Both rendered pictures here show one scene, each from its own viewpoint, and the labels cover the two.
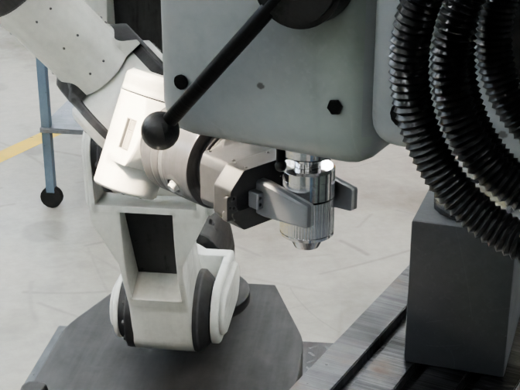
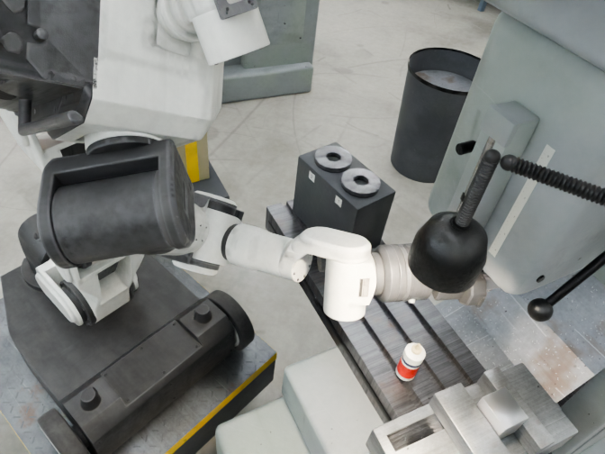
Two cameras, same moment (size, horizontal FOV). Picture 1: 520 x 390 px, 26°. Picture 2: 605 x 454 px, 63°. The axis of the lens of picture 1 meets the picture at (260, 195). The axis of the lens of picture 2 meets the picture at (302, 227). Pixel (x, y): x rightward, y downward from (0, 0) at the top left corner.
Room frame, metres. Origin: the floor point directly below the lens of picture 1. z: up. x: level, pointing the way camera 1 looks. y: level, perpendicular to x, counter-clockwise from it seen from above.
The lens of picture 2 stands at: (0.89, 0.57, 1.81)
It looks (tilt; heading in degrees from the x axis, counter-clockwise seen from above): 45 degrees down; 299
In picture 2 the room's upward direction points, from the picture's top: 8 degrees clockwise
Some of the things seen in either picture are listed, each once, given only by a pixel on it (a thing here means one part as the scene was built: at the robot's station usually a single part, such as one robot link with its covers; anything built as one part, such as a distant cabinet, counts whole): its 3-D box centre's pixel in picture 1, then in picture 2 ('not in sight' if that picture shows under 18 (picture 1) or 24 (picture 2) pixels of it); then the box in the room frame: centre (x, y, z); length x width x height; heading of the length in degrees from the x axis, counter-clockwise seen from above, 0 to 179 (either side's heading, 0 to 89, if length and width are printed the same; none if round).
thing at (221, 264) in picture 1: (176, 295); (88, 279); (1.78, 0.15, 0.68); 0.21 x 0.20 x 0.13; 173
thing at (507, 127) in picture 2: not in sight; (480, 186); (0.94, 0.06, 1.45); 0.04 x 0.04 x 0.21; 61
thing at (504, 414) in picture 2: not in sight; (498, 414); (0.76, 0.03, 1.01); 0.06 x 0.05 x 0.06; 149
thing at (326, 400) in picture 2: not in sight; (411, 401); (0.89, -0.04, 0.76); 0.50 x 0.35 x 0.12; 61
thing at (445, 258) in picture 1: (472, 256); (340, 200); (1.26, -0.26, 1.00); 0.22 x 0.12 x 0.20; 161
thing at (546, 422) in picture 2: not in sight; (474, 433); (0.77, 0.06, 0.96); 0.35 x 0.15 x 0.11; 59
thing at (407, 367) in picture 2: not in sight; (411, 358); (0.93, -0.01, 0.96); 0.04 x 0.04 x 0.11
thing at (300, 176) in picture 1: (307, 170); not in sight; (0.89, -0.04, 1.26); 0.05 x 0.05 x 0.01
